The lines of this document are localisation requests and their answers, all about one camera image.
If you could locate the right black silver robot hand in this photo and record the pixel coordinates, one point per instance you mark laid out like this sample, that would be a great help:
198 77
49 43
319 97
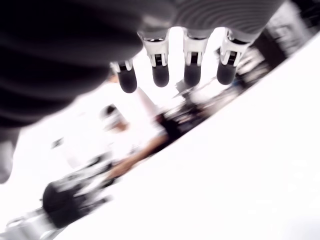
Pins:
75 37

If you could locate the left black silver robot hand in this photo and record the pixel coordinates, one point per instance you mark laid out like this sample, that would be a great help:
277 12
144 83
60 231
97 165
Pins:
62 202

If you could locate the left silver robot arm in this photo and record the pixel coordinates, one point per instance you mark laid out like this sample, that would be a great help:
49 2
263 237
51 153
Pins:
30 227

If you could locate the person in white shirt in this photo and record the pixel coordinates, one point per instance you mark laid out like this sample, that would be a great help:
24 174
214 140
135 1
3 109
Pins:
117 126

